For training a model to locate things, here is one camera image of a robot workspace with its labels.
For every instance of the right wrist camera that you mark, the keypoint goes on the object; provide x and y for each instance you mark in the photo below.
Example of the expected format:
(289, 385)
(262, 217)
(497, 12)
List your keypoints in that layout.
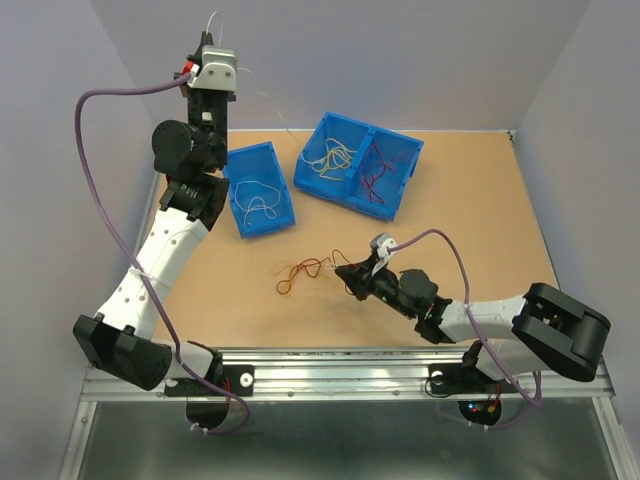
(382, 248)

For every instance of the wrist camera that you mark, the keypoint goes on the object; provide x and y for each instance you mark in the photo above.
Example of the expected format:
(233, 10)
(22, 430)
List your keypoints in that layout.
(215, 69)
(382, 248)

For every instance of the blue double-compartment bin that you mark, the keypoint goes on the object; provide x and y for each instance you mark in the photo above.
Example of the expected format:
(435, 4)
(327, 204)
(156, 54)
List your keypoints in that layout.
(357, 165)

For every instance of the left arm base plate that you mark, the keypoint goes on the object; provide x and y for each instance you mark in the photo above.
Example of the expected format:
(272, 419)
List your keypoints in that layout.
(238, 379)

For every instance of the aluminium rail frame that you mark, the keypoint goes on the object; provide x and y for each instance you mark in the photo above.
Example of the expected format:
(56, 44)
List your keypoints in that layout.
(340, 384)

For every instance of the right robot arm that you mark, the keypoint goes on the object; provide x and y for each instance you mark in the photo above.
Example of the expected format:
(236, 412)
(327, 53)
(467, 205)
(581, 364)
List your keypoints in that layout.
(543, 329)

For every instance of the small blue bin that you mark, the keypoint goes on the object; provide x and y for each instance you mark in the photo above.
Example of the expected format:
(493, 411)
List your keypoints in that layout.
(260, 199)

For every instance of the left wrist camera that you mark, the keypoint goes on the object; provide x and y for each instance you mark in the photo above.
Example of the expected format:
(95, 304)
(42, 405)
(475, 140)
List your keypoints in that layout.
(215, 69)

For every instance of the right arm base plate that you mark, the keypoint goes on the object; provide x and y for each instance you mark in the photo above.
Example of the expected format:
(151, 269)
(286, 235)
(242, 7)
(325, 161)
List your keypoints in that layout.
(446, 379)

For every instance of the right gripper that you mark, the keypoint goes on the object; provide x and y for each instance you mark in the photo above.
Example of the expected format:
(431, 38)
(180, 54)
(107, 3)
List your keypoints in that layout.
(360, 276)

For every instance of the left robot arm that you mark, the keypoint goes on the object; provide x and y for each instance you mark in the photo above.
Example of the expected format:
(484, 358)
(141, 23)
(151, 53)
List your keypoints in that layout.
(131, 336)

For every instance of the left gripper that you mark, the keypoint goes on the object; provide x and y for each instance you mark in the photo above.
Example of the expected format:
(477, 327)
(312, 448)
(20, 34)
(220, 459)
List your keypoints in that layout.
(206, 41)

